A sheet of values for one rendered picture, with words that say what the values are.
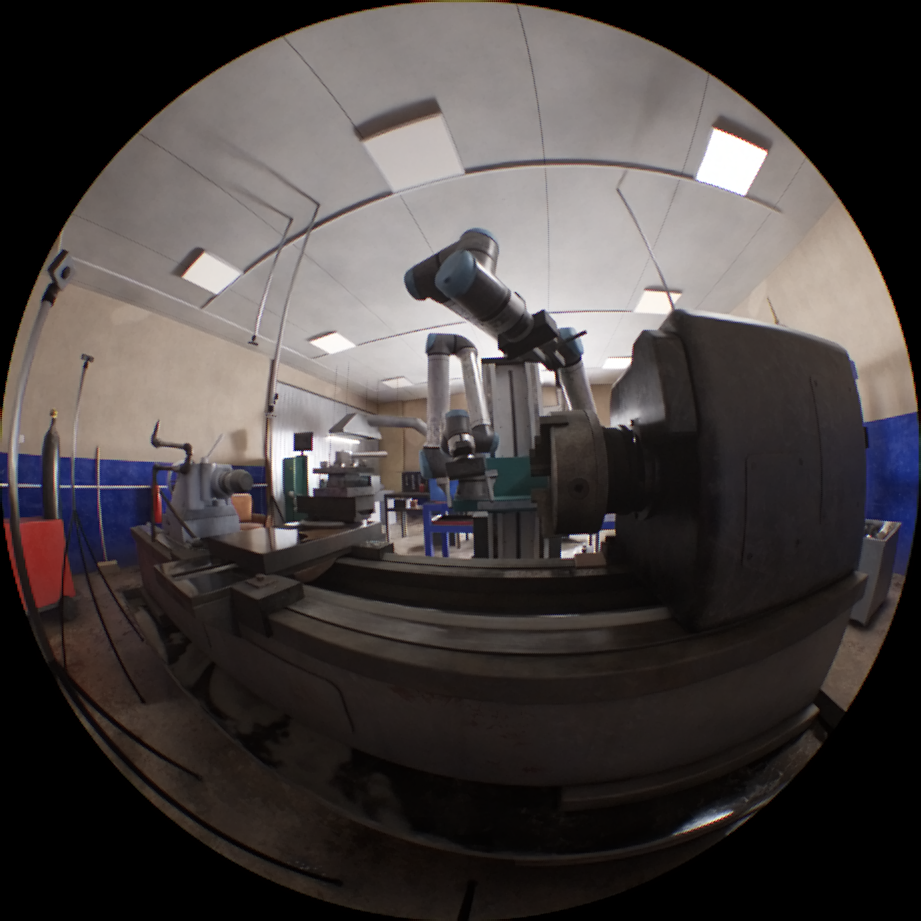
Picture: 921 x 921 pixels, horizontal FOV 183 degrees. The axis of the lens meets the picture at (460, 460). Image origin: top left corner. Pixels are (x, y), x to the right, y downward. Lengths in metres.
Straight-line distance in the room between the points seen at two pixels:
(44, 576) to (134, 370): 2.87
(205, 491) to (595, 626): 1.26
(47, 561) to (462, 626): 3.07
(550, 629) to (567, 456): 0.29
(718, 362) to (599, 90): 2.25
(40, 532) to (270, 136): 3.27
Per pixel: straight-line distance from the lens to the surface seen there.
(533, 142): 2.57
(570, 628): 0.51
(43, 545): 3.11
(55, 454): 3.22
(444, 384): 1.40
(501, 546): 1.65
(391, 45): 2.33
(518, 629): 0.50
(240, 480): 1.08
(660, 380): 0.42
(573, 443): 0.48
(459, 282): 0.52
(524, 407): 1.69
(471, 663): 0.43
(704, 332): 0.48
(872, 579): 2.47
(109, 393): 4.65
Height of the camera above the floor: 1.09
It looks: 3 degrees up
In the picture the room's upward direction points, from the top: 2 degrees counter-clockwise
